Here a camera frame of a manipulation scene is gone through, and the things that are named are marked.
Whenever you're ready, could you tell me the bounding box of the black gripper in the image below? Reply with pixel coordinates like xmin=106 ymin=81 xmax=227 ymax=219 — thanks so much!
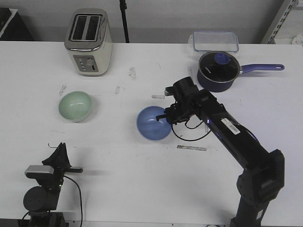
xmin=156 ymin=86 xmax=196 ymax=124
xmin=36 ymin=143 xmax=83 ymax=192

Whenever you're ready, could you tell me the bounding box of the blue bowl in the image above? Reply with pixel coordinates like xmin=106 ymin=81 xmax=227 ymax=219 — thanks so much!
xmin=137 ymin=106 xmax=171 ymax=140

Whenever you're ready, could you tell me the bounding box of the green bowl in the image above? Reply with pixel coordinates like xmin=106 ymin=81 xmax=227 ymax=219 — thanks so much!
xmin=58 ymin=91 xmax=92 ymax=122

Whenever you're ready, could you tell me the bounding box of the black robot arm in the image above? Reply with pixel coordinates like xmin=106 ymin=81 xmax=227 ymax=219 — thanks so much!
xmin=23 ymin=142 xmax=83 ymax=227
xmin=156 ymin=77 xmax=285 ymax=227

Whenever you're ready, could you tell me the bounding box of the dark blue saucepan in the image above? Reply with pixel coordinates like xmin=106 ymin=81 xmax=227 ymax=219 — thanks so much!
xmin=197 ymin=51 xmax=285 ymax=92

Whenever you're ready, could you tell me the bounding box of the glass pot lid blue knob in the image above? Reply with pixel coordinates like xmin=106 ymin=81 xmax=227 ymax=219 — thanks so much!
xmin=198 ymin=51 xmax=240 ymax=82

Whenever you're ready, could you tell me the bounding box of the clear plastic food container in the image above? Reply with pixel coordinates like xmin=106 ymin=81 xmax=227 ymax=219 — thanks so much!
xmin=188 ymin=31 xmax=239 ymax=52

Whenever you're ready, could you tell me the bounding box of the cream and chrome toaster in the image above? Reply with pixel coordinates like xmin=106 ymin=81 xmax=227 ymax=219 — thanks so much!
xmin=64 ymin=8 xmax=113 ymax=76

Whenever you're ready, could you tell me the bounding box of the black tripod pole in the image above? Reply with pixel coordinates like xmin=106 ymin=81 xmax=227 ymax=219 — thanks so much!
xmin=119 ymin=0 xmax=129 ymax=43

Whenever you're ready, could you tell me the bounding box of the white crumpled cloth on shelf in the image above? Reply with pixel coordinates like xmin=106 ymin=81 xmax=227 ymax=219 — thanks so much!
xmin=292 ymin=34 xmax=303 ymax=45

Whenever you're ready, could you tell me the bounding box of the grey metal shelf rack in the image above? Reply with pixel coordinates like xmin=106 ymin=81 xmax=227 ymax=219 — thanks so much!
xmin=260 ymin=0 xmax=303 ymax=44

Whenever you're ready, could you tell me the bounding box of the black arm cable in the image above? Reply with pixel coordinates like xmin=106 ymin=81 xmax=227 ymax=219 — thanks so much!
xmin=170 ymin=115 xmax=214 ymax=142
xmin=21 ymin=175 xmax=83 ymax=227

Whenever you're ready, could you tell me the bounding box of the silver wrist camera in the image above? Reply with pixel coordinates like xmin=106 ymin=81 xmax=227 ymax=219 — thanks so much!
xmin=25 ymin=165 xmax=54 ymax=179

